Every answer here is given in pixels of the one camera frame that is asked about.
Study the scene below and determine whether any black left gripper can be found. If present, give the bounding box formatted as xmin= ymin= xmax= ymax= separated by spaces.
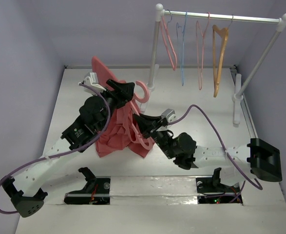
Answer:
xmin=94 ymin=80 xmax=134 ymax=132

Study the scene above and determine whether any thick pink plastic hanger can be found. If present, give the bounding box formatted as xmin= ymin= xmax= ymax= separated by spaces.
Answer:
xmin=125 ymin=80 xmax=154 ymax=151

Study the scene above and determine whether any red t shirt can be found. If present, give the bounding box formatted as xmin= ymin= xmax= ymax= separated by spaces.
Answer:
xmin=91 ymin=56 xmax=155 ymax=159

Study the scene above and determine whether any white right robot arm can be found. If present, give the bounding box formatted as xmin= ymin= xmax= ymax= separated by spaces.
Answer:
xmin=133 ymin=114 xmax=282 ymax=191

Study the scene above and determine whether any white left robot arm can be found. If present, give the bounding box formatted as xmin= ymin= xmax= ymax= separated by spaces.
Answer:
xmin=0 ymin=79 xmax=135 ymax=217

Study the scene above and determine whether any pink hanger far left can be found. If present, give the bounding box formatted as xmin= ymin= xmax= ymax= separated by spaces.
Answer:
xmin=160 ymin=10 xmax=177 ymax=71

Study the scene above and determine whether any orange wooden hanger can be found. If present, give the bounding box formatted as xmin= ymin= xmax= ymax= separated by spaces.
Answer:
xmin=212 ymin=16 xmax=233 ymax=98

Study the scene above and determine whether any white metal clothes rack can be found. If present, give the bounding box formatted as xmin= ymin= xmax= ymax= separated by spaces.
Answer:
xmin=139 ymin=3 xmax=286 ymax=125

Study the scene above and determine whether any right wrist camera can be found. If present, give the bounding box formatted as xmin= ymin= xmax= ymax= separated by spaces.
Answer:
xmin=161 ymin=109 xmax=177 ymax=127

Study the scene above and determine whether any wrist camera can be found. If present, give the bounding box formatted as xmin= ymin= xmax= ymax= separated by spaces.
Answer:
xmin=161 ymin=109 xmax=177 ymax=127
xmin=79 ymin=72 xmax=106 ymax=96

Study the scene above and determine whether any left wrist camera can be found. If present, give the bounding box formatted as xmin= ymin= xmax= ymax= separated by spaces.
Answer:
xmin=79 ymin=72 xmax=106 ymax=96

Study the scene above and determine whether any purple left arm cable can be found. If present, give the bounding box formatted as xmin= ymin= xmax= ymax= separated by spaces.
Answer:
xmin=0 ymin=82 xmax=112 ymax=215

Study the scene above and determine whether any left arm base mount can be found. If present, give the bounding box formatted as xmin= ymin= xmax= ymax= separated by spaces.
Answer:
xmin=64 ymin=167 xmax=111 ymax=205

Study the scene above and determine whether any blue wire hanger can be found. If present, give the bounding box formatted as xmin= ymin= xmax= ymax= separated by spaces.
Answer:
xmin=175 ymin=12 xmax=188 ymax=86

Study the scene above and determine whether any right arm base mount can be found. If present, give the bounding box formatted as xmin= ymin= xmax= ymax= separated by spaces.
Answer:
xmin=196 ymin=168 xmax=243 ymax=204

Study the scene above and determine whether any thin pink wire hanger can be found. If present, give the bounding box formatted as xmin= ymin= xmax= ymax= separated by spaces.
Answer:
xmin=195 ymin=12 xmax=211 ymax=91

